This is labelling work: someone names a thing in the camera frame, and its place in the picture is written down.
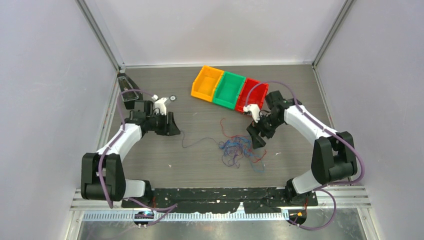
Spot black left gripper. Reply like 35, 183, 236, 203
146, 111, 181, 136

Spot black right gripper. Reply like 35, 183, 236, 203
247, 111, 284, 149

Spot red blue purple cables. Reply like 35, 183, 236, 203
217, 118, 268, 174

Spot long purple cable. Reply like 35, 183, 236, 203
180, 129, 221, 149

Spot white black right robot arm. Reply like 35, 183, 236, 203
243, 90, 358, 205

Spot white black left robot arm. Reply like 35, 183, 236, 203
80, 97, 181, 207

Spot red plastic bin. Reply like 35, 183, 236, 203
234, 77, 269, 113

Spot green plastic bin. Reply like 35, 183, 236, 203
212, 71, 246, 110

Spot yellow plastic bin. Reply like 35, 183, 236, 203
190, 65, 224, 103

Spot black wedge stand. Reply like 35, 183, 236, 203
116, 73, 143, 110

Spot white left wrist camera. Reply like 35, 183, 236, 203
151, 94, 171, 116

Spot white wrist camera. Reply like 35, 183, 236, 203
243, 104, 262, 123
151, 94, 171, 116

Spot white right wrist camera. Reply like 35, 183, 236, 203
243, 104, 262, 123

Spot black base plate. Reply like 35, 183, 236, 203
136, 187, 318, 214

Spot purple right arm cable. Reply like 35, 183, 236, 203
244, 80, 367, 231

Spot perforated metal cable rail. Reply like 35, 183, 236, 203
82, 210, 289, 222

